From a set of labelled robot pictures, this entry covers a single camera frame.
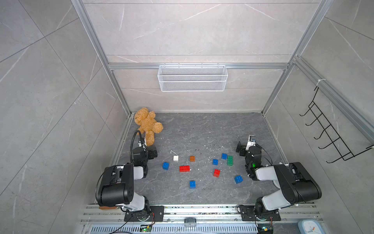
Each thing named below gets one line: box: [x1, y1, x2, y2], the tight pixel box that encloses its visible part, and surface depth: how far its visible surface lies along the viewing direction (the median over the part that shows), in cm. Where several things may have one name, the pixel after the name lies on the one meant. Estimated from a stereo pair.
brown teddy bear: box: [134, 107, 164, 147], surface depth 105 cm
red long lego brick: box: [179, 165, 191, 173], surface depth 90 cm
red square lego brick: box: [213, 168, 221, 178], surface depth 87 cm
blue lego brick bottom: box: [189, 180, 197, 190], surface depth 83 cm
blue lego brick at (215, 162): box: [212, 158, 219, 166], surface depth 93 cm
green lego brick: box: [227, 155, 234, 167], surface depth 94 cm
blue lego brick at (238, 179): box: [234, 175, 244, 184], surface depth 84 cm
